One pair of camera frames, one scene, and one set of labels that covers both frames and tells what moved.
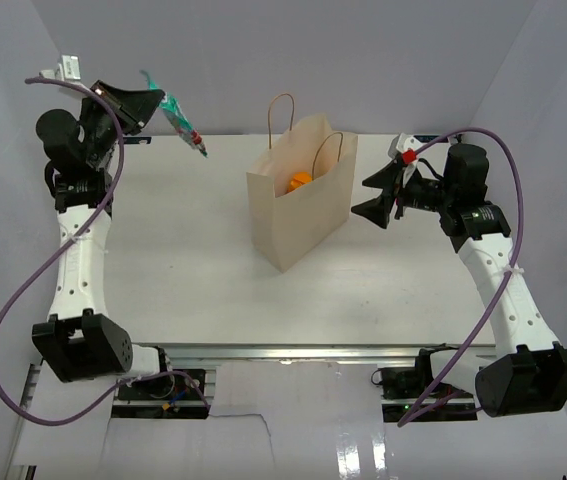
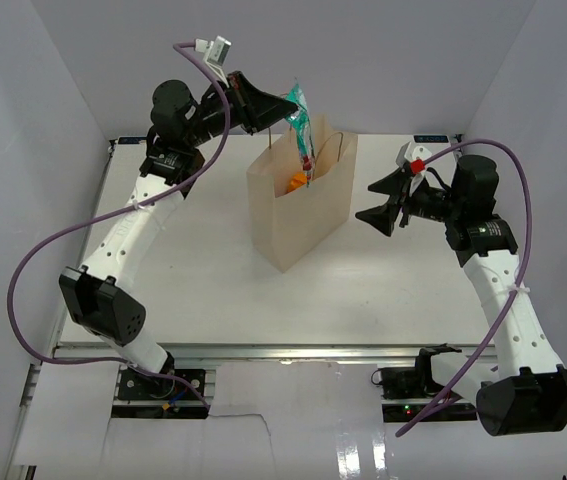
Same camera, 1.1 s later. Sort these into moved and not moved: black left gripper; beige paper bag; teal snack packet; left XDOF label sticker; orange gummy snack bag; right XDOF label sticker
Moved: teal snack packet; black left gripper
Not moved: left XDOF label sticker; beige paper bag; right XDOF label sticker; orange gummy snack bag
